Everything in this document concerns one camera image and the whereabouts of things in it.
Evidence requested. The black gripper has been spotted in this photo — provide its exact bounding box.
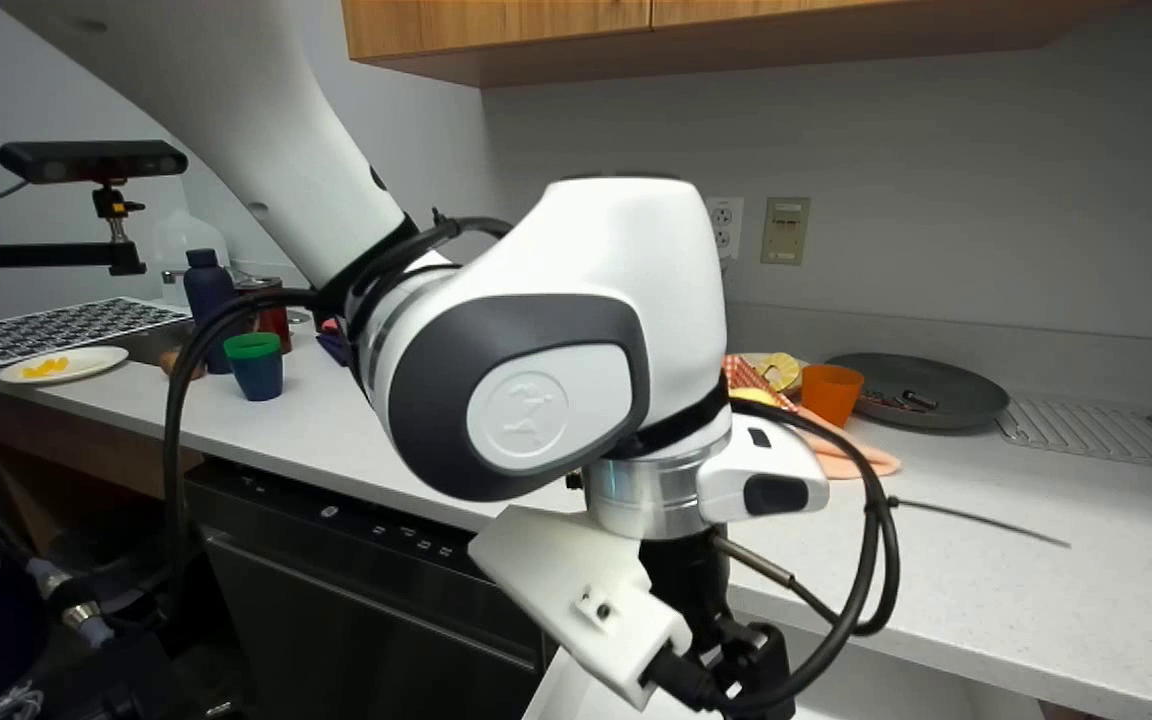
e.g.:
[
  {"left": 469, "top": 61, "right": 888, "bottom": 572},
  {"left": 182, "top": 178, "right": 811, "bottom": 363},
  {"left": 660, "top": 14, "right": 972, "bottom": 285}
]
[{"left": 635, "top": 523, "right": 799, "bottom": 720}]

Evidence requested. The yellow white toy donut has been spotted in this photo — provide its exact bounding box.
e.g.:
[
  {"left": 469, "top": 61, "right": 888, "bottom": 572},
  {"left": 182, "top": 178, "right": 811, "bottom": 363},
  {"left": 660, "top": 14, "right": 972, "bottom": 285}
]
[{"left": 732, "top": 350, "right": 810, "bottom": 402}]

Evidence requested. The orange plastic cup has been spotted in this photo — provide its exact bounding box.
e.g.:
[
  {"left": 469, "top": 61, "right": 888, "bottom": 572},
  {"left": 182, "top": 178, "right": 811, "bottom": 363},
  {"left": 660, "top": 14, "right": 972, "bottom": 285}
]
[{"left": 795, "top": 361, "right": 870, "bottom": 432}]

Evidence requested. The black round plate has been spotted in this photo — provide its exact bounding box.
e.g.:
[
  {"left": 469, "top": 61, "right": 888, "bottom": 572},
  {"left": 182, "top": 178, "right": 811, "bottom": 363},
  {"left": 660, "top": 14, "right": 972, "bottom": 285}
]
[{"left": 824, "top": 350, "right": 1016, "bottom": 441}]

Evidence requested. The black dishwasher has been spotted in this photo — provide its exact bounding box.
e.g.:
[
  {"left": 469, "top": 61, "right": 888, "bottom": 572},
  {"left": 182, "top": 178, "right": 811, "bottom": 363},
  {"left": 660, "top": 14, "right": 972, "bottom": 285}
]
[{"left": 182, "top": 456, "right": 569, "bottom": 720}]

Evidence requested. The dark blue cloth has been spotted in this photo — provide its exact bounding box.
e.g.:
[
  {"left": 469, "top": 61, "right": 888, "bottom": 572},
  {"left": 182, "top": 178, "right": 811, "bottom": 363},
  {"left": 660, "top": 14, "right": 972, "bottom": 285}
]
[{"left": 315, "top": 330, "right": 360, "bottom": 374}]

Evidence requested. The blue cup green lid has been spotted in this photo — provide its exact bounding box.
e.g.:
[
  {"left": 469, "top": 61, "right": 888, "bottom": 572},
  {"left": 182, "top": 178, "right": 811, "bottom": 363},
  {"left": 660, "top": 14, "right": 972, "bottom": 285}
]
[{"left": 220, "top": 330, "right": 290, "bottom": 404}]

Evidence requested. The red can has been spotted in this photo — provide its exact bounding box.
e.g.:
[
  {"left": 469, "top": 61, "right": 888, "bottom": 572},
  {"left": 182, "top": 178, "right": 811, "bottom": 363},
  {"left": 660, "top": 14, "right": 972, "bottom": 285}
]
[{"left": 251, "top": 299, "right": 296, "bottom": 351}]

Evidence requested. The brown toy bun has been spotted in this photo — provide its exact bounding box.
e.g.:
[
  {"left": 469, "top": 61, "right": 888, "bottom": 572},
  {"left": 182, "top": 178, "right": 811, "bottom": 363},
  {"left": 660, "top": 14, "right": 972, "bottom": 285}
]
[{"left": 156, "top": 341, "right": 211, "bottom": 385}]

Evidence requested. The blue plastic bottle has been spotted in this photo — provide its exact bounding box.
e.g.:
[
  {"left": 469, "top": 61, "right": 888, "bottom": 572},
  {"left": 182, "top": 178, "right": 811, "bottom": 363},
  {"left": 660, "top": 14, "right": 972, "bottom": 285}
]
[{"left": 182, "top": 244, "right": 250, "bottom": 376}]

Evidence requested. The grey dish rack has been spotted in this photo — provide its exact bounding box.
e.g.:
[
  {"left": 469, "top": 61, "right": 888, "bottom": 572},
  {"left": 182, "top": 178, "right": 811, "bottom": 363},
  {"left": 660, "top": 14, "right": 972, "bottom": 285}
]
[{"left": 0, "top": 293, "right": 198, "bottom": 376}]

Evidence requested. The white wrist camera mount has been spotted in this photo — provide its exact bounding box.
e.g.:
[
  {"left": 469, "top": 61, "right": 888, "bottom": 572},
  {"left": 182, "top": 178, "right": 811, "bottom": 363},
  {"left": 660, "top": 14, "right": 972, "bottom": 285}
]
[{"left": 469, "top": 506, "right": 695, "bottom": 720}]

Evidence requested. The white wall outlet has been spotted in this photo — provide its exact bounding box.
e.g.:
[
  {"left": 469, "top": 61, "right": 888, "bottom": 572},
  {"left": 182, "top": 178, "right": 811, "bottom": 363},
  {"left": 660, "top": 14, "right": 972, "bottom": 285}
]
[
  {"left": 755, "top": 194, "right": 816, "bottom": 267},
  {"left": 706, "top": 194, "right": 747, "bottom": 263}
]

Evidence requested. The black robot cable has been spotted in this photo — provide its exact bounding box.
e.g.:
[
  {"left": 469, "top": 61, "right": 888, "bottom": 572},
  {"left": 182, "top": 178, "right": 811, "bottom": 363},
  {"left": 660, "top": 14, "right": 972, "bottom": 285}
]
[{"left": 156, "top": 208, "right": 903, "bottom": 720}]

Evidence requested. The wooden wall cabinet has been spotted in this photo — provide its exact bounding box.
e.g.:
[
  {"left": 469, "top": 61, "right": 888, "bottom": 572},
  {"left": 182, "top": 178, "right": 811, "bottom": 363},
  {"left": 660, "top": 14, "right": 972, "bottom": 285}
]
[{"left": 342, "top": 0, "right": 1141, "bottom": 92}]

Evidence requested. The black bar camera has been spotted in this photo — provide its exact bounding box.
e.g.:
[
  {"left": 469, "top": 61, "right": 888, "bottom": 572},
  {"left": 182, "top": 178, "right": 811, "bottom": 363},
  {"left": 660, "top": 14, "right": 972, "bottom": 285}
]
[{"left": 0, "top": 136, "right": 191, "bottom": 187}]

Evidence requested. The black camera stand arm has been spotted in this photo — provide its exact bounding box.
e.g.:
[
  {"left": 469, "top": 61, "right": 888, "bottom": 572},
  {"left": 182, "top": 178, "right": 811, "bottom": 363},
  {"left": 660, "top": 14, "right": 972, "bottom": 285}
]
[{"left": 0, "top": 178, "right": 152, "bottom": 282}]

